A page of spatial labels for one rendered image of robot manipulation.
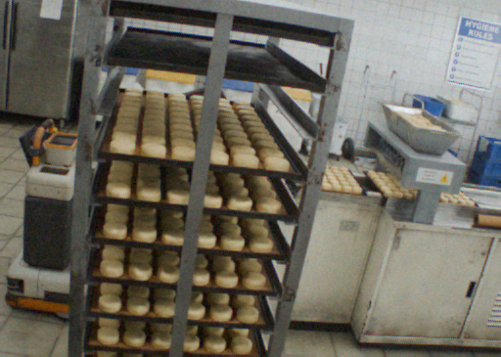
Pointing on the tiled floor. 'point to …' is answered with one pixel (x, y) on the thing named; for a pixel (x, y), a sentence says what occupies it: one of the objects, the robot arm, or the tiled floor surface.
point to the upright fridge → (43, 49)
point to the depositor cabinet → (431, 286)
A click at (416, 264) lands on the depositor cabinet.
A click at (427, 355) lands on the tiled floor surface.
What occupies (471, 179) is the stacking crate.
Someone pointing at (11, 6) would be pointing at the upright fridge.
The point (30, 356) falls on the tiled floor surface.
